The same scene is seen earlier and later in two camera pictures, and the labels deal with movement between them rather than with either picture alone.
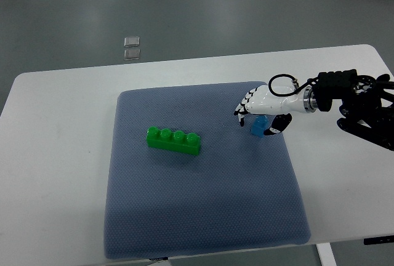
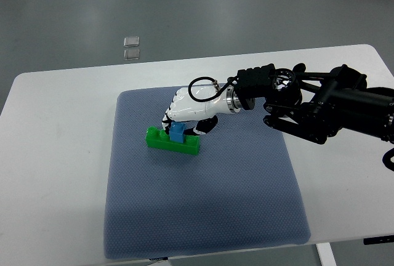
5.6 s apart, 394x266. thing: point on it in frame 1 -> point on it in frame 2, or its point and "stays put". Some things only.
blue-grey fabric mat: x=186 y=178 stays put
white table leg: x=325 y=254 stays put
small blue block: x=259 y=125 -> x=176 y=132
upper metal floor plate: x=132 y=41 stays put
